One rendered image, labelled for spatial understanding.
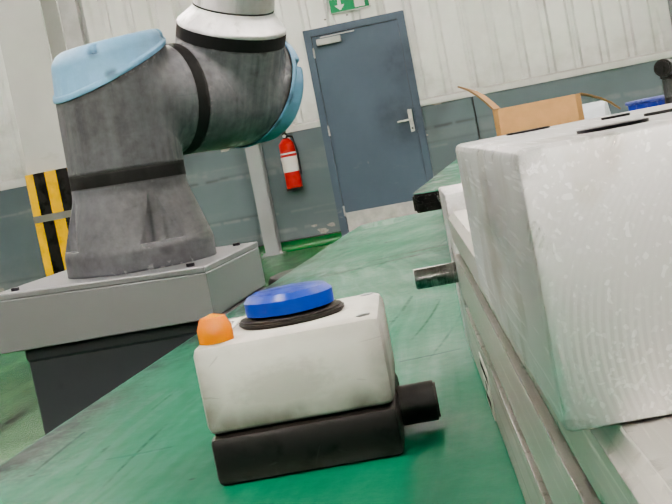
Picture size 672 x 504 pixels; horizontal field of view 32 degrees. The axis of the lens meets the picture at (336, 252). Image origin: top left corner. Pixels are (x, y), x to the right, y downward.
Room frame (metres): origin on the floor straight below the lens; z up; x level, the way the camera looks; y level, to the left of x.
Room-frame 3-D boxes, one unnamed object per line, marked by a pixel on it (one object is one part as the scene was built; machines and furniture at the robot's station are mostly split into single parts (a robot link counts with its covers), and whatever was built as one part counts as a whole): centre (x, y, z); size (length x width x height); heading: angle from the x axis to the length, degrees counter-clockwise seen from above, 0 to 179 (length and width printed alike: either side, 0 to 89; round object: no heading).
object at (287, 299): (0.52, 0.02, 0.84); 0.04 x 0.04 x 0.02
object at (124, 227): (1.20, 0.19, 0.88); 0.15 x 0.15 x 0.10
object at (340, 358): (0.52, 0.02, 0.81); 0.10 x 0.08 x 0.06; 86
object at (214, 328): (0.50, 0.06, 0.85); 0.01 x 0.01 x 0.01
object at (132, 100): (1.20, 0.18, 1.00); 0.13 x 0.12 x 0.14; 130
